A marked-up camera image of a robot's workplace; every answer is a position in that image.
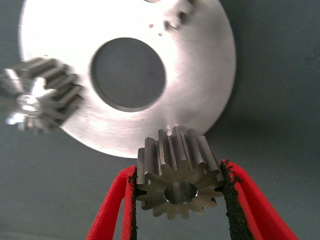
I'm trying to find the round metal plate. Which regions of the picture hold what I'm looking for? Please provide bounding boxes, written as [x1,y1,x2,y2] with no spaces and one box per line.
[17,0,237,159]

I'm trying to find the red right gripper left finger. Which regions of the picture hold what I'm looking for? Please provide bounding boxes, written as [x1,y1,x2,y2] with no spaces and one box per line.
[84,164,141,240]

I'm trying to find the small steel gear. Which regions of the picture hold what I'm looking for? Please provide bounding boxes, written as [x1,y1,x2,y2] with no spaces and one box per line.
[163,0,195,31]
[0,56,85,136]
[136,126,226,221]

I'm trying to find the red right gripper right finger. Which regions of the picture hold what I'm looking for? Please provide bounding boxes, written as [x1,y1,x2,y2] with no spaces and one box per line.
[219,158,300,240]

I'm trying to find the dark grey table cloth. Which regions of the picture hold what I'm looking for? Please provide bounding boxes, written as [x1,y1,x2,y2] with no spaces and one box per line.
[0,0,320,240]

